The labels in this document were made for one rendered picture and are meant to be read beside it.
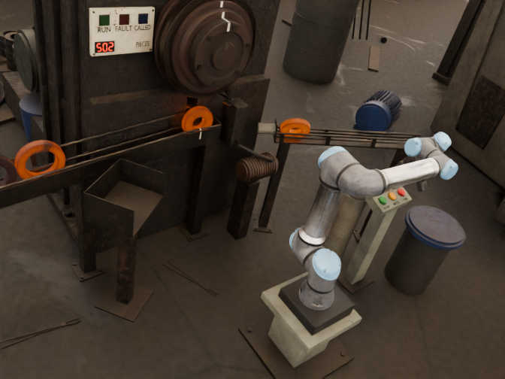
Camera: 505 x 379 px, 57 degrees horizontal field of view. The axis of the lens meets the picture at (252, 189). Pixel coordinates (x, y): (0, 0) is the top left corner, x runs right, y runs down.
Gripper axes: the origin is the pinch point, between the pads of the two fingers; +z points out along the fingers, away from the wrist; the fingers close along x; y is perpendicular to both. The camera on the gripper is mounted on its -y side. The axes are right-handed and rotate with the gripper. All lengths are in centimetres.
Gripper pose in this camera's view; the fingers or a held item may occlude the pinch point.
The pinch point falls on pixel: (395, 188)
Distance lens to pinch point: 225.8
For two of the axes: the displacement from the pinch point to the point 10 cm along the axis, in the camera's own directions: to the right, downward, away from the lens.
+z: -3.8, 5.4, 7.5
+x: -7.7, 2.7, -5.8
